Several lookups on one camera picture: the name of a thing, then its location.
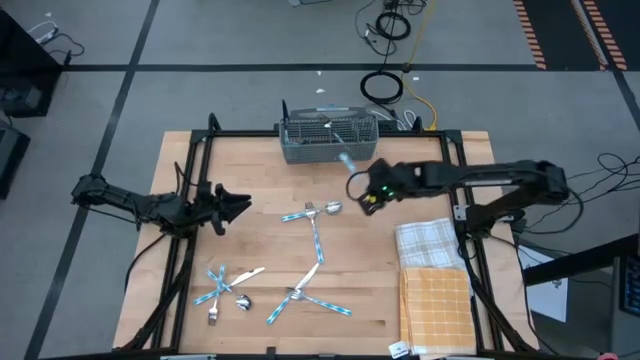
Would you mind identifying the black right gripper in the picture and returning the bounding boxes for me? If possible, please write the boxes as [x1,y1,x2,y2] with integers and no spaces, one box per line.
[357,158,419,217]

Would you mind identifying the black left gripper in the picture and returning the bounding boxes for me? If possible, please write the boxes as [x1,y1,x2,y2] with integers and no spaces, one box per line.
[192,180,253,236]

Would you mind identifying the white checked dish towel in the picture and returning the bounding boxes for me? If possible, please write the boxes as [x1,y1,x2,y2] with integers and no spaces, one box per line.
[395,217,469,271]

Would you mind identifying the grey plastic cutlery basket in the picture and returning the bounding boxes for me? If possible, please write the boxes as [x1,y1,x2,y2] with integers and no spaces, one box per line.
[278,106,380,165]

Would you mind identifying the orange checked dish towel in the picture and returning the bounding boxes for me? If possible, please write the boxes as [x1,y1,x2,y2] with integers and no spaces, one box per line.
[398,267,478,356]

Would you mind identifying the black workstation desk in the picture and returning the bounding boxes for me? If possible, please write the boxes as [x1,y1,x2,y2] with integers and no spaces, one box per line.
[522,233,640,360]

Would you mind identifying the black floor box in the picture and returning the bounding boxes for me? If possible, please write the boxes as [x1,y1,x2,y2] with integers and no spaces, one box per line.
[0,119,31,201]

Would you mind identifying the glass-panel computer case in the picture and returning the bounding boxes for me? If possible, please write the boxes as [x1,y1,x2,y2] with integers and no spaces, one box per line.
[0,74,54,119]

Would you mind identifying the black computer case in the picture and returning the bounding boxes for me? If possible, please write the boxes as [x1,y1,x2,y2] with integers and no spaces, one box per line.
[0,9,64,77]

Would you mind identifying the black aluminium table frame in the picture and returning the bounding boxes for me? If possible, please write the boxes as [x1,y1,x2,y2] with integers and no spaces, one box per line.
[115,112,540,360]

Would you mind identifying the white cable bundle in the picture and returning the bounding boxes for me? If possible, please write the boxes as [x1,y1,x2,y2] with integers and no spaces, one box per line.
[372,107,419,132]

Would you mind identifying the large black cable coil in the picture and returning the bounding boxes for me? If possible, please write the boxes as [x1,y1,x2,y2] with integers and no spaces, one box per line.
[359,70,405,106]

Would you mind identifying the small black cable coil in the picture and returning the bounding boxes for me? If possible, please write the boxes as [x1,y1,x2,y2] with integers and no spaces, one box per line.
[374,10,412,41]

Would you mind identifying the yellow cable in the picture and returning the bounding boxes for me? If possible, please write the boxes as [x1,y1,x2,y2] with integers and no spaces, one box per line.
[401,0,440,132]

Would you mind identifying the black cable bundle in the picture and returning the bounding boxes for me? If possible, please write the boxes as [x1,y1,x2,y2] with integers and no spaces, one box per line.
[514,152,640,231]

